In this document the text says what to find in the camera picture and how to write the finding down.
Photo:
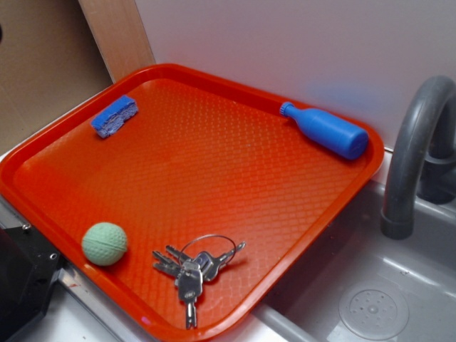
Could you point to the red plastic tray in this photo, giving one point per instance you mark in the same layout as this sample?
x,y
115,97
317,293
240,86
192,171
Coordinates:
x,y
201,156

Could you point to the grey curved faucet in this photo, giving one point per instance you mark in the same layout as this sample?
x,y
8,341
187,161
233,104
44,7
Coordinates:
x,y
423,161

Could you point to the wooden board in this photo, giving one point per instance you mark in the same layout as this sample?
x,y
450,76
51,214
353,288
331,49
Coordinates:
x,y
119,34

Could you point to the blue plastic bottle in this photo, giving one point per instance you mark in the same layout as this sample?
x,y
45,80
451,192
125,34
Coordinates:
x,y
336,134

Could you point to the grey plastic sink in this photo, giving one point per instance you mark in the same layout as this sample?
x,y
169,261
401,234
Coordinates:
x,y
355,284

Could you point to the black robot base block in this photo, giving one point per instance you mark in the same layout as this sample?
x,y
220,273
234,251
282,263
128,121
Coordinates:
x,y
30,267

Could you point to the silver keys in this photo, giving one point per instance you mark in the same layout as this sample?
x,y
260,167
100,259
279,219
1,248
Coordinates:
x,y
191,273

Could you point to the green golf ball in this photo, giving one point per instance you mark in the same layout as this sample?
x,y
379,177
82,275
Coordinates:
x,y
104,244

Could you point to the blue sponge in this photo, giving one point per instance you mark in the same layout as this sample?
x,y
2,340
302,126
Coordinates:
x,y
113,117

